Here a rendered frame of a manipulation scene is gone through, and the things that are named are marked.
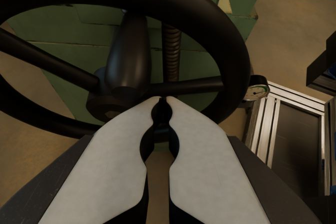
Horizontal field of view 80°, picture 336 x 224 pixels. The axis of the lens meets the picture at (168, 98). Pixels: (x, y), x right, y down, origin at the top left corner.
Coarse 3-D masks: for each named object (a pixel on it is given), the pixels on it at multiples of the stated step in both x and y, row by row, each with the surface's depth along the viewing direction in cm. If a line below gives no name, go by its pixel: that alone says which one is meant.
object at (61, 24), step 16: (16, 16) 34; (32, 16) 34; (48, 16) 34; (64, 16) 34; (240, 16) 35; (256, 16) 35; (16, 32) 37; (32, 32) 37; (48, 32) 37; (64, 32) 37; (80, 32) 37; (96, 32) 37; (160, 32) 37; (240, 32) 38; (192, 48) 41
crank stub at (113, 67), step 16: (128, 16) 12; (144, 16) 13; (128, 32) 11; (144, 32) 12; (112, 48) 11; (128, 48) 10; (144, 48) 11; (112, 64) 10; (128, 64) 10; (144, 64) 10; (112, 80) 10; (128, 80) 10; (144, 80) 10; (128, 96) 10
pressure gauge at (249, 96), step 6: (252, 78) 42; (258, 78) 42; (264, 78) 43; (252, 84) 42; (258, 84) 41; (264, 84) 42; (252, 90) 43; (258, 90) 43; (264, 90) 43; (246, 96) 45; (252, 96) 45; (258, 96) 45; (264, 96) 45
